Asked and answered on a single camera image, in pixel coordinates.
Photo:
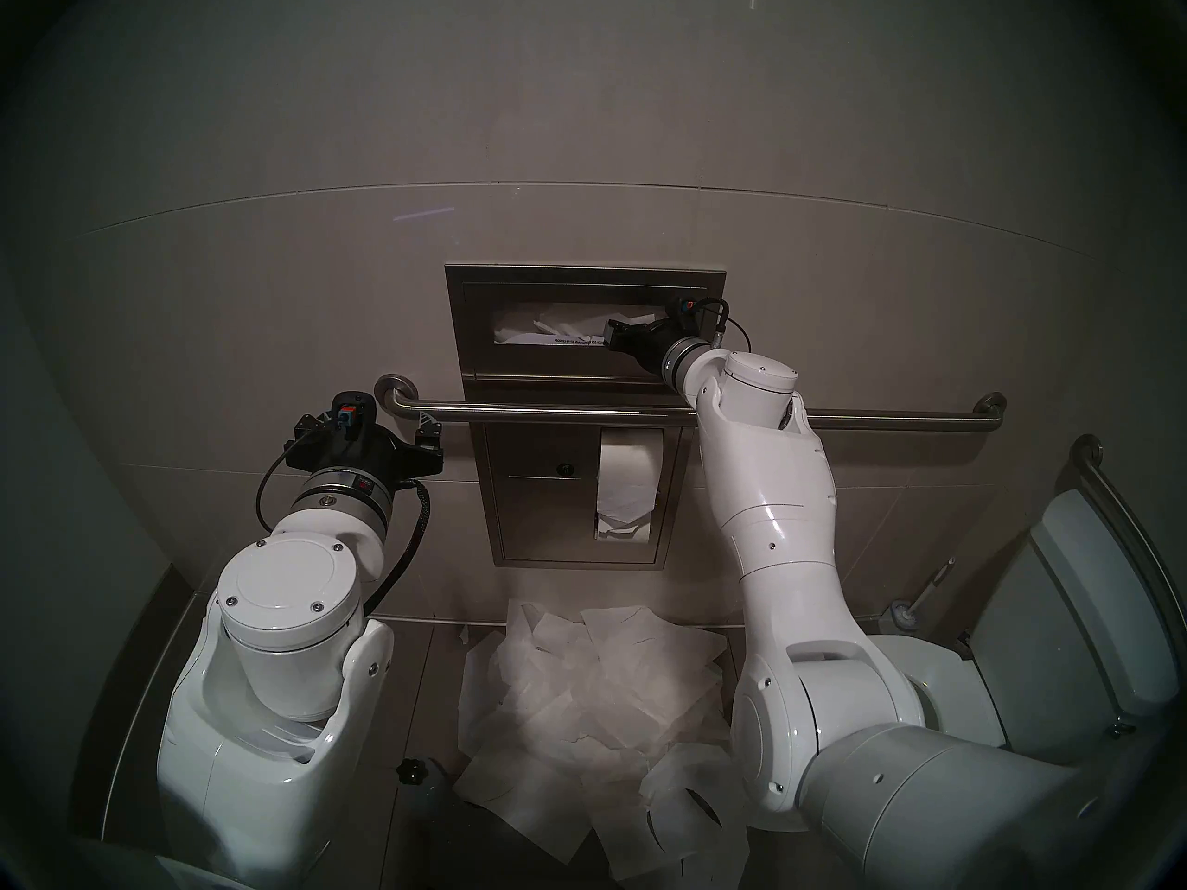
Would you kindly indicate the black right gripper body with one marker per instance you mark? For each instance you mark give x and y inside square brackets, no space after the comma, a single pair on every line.
[654,341]

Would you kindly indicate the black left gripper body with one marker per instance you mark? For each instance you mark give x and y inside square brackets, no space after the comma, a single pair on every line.
[357,452]

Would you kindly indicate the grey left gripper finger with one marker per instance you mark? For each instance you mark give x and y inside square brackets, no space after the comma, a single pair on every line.
[313,425]
[429,429]

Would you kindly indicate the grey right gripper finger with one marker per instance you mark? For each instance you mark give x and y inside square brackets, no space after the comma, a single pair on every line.
[621,335]

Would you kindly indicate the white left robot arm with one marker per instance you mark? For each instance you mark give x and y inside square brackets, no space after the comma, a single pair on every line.
[297,610]

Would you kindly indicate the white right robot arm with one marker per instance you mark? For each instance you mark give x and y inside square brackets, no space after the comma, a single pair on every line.
[788,527]

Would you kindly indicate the white toilet paper roll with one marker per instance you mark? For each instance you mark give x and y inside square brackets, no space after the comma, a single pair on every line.
[626,480]

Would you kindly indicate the toilet brush with holder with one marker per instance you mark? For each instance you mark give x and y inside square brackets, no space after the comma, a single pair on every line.
[895,615]

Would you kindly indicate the white toilet with tank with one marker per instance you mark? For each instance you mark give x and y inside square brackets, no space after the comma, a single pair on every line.
[1066,619]

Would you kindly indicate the long steel grab bar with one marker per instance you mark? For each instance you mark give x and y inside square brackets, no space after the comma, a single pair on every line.
[881,420]

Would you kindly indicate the small black knob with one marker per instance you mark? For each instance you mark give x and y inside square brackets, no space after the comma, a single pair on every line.
[409,770]

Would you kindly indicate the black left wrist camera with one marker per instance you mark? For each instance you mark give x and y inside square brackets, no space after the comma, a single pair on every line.
[352,413]

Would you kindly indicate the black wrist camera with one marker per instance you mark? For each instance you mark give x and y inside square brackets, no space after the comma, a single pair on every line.
[352,413]
[688,311]

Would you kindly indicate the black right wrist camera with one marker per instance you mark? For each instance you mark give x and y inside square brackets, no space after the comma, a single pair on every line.
[688,311]

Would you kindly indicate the stainless steel wall dispenser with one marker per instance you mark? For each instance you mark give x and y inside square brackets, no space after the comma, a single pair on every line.
[529,517]

